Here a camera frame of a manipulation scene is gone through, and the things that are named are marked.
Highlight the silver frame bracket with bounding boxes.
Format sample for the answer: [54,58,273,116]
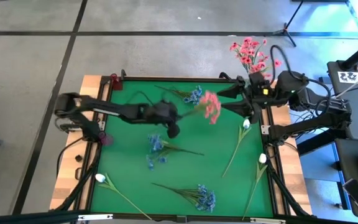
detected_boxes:
[78,213,114,222]
[249,217,287,224]

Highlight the blue artificial flower bunch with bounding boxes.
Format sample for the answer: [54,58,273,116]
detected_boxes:
[146,133,205,171]
[151,182,217,214]
[154,84,203,106]

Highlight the black tripod stand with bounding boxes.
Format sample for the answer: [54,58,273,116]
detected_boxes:
[273,0,305,48]

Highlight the black aluminium table frame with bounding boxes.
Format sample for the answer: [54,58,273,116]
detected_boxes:
[0,74,313,224]

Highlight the white cable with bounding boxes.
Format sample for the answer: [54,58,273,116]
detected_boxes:
[334,66,358,100]

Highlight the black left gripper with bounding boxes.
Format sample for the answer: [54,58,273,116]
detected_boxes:
[146,100,181,139]

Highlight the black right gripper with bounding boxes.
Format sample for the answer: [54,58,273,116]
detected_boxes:
[217,73,276,124]

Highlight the red glass vase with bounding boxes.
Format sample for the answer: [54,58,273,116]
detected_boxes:
[110,73,124,91]

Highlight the green table mat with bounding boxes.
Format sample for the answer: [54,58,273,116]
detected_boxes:
[89,80,275,218]

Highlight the white artificial tulip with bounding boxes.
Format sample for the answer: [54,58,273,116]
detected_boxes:
[242,152,269,221]
[221,118,252,179]
[94,172,152,221]

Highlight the pink artificial flower bunch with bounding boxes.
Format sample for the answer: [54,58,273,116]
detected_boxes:
[250,39,283,79]
[229,36,269,75]
[180,90,223,126]

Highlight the black base cable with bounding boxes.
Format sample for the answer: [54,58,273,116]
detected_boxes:
[56,136,85,179]

